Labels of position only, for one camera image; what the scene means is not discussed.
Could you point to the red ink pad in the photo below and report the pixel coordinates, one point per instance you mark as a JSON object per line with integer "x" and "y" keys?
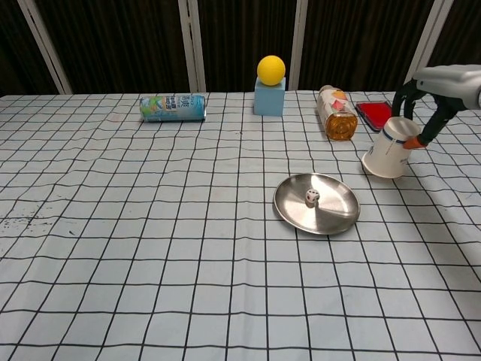
{"x": 372, "y": 111}

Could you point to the small white die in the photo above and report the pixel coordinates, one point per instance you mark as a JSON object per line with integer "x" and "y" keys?
{"x": 312, "y": 197}

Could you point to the tea bottle with label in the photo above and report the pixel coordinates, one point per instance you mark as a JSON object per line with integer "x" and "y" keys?
{"x": 338, "y": 120}

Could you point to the checkered blue tablecloth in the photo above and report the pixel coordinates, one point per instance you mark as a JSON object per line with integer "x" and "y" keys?
{"x": 150, "y": 244}

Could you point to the silver metal bowl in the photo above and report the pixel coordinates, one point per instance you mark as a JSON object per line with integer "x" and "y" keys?
{"x": 330, "y": 214}

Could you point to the white aluminium frame post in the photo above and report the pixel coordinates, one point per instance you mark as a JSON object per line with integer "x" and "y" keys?
{"x": 428, "y": 41}
{"x": 299, "y": 45}
{"x": 47, "y": 49}
{"x": 191, "y": 45}

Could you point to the white paper cup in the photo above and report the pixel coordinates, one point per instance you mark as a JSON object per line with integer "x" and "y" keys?
{"x": 387, "y": 154}

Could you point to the yellow ball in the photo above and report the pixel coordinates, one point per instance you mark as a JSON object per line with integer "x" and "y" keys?
{"x": 271, "y": 70}

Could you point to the light blue drink can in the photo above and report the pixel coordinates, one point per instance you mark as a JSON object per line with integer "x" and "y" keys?
{"x": 173, "y": 108}

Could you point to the light blue block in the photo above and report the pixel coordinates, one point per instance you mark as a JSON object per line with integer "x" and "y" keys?
{"x": 268, "y": 101}

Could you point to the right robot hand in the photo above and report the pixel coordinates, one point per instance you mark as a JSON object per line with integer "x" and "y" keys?
{"x": 454, "y": 84}

